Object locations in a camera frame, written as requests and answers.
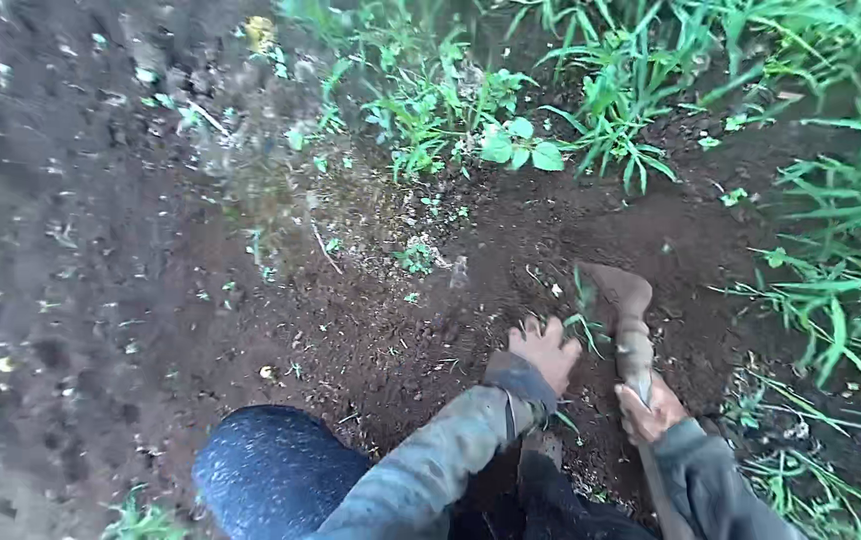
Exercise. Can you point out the person's right hand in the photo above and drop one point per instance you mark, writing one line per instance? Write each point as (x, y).
(659, 414)

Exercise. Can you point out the person's left hand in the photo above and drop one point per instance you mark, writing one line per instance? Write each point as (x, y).
(543, 356)

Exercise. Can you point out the person's left thumb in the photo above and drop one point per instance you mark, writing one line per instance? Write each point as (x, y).
(572, 349)

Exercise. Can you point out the person's left index finger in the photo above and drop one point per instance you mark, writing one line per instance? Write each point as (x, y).
(553, 328)

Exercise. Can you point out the person's left middle finger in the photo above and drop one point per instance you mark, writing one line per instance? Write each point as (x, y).
(532, 327)

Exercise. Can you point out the person's right fingers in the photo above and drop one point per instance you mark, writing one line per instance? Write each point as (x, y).
(631, 411)

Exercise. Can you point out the person's left ring finger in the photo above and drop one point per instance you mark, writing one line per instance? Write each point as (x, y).
(515, 338)

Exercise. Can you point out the person's left forearm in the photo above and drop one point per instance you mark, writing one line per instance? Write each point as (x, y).
(438, 450)

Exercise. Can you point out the person's right forearm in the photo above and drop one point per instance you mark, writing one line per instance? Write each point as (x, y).
(715, 480)

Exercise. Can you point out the thin grass sprig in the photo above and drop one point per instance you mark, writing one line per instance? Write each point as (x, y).
(586, 325)

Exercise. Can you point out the small leafy green weed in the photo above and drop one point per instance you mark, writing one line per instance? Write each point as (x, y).
(415, 259)

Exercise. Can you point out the broad-leaved green seedling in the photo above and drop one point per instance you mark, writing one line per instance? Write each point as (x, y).
(546, 156)

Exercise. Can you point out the patch of sparse grass stalks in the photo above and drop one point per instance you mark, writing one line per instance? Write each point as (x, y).
(794, 487)

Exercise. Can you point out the thin brown twig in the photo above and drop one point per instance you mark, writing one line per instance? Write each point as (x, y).
(324, 246)

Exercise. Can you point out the patch of green grass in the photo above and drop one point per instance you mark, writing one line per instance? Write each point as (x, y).
(430, 112)

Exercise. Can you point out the person's legs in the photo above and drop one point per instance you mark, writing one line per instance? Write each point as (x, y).
(280, 472)

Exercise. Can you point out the patch of long-bladed grass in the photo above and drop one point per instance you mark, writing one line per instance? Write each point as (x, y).
(835, 225)

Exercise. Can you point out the pale short stick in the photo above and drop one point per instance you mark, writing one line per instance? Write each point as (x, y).
(209, 118)

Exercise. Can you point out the yellow leaf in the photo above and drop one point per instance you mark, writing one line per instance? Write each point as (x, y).
(259, 34)

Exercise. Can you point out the tuft of pale green grass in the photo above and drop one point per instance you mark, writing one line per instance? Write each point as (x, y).
(143, 523)

